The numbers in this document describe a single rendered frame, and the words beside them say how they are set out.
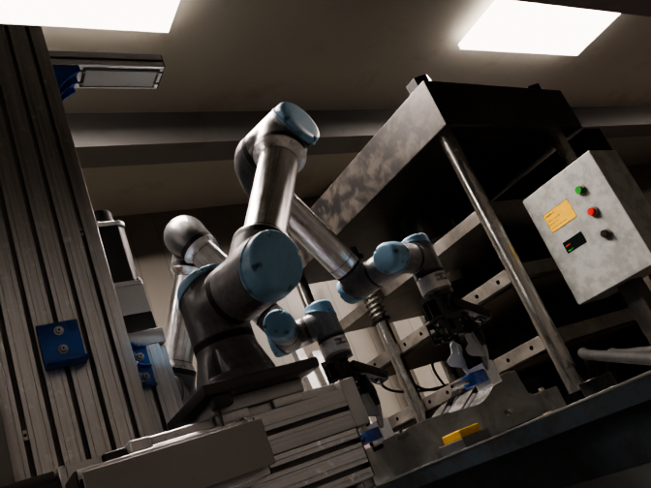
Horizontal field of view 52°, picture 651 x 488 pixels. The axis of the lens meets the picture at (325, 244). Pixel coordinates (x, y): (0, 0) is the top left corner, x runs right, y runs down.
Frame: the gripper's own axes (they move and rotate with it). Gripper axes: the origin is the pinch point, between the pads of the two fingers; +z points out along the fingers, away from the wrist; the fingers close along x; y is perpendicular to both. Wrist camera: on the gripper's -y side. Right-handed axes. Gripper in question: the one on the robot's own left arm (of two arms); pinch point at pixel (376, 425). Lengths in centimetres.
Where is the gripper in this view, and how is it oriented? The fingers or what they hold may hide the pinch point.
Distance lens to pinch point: 175.4
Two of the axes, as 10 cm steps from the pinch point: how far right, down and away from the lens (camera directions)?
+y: -7.9, 1.1, -6.0
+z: 3.9, 8.5, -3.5
